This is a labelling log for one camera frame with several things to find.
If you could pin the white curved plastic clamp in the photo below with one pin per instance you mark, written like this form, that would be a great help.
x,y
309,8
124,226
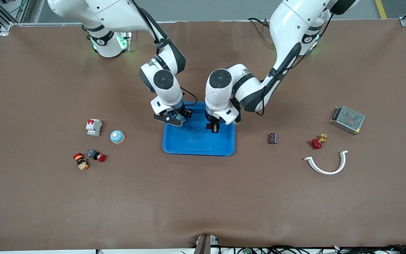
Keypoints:
x,y
326,172

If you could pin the metal mesh power supply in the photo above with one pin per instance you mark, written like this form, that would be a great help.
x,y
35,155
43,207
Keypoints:
x,y
347,120

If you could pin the white circuit breaker red switch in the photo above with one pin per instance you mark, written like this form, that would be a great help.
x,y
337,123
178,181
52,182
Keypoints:
x,y
93,127

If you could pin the red emergency button yellow collar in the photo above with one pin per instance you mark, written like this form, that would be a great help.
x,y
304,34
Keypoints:
x,y
80,161

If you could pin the brown table mat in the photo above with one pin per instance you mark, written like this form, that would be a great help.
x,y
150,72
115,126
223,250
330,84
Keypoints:
x,y
203,197

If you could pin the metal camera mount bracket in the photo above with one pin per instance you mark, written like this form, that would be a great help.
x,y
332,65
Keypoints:
x,y
204,245

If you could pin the blue plastic tray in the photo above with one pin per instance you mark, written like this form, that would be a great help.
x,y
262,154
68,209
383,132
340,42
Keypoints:
x,y
196,143

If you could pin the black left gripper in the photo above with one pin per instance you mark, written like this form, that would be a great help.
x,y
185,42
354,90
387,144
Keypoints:
x,y
213,126

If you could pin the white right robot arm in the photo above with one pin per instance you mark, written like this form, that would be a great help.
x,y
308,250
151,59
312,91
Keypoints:
x,y
164,81

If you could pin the red push button black block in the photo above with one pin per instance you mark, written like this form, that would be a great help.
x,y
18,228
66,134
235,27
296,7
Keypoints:
x,y
96,155

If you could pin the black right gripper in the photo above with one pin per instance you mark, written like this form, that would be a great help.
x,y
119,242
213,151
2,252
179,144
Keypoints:
x,y
185,113

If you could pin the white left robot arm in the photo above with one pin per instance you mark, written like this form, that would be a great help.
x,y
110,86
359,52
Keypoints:
x,y
220,88

